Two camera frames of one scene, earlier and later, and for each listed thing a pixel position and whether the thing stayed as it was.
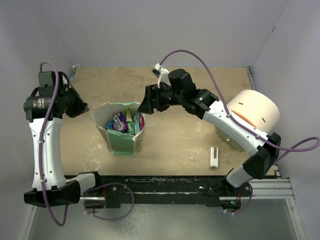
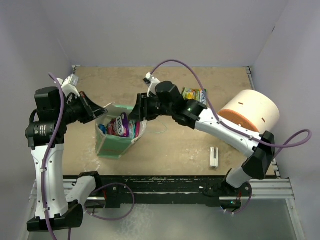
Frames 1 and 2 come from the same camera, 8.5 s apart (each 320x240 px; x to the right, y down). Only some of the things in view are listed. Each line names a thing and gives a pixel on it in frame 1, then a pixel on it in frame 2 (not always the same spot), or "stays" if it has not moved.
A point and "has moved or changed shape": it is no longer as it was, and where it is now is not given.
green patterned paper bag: [119, 143] has moved or changed shape
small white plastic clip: [214, 157] stays
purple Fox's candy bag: [120, 122] has moved or changed shape
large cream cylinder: [258, 108] stays
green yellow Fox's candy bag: [130, 123] has moved or changed shape
